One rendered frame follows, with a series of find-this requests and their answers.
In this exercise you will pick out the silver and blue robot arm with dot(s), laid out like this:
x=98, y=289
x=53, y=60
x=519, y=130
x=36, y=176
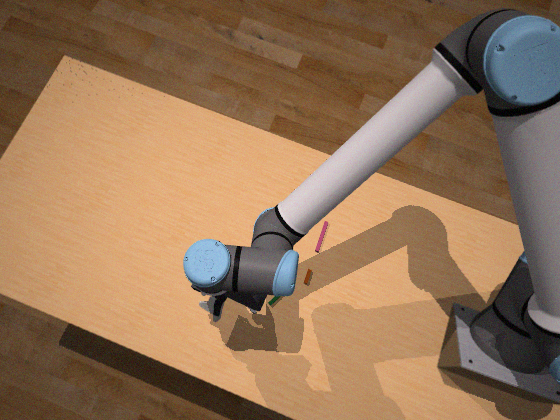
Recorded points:
x=518, y=55

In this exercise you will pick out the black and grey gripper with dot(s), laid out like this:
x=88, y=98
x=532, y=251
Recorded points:
x=214, y=305

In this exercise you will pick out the green rod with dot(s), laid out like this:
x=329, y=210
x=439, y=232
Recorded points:
x=273, y=300

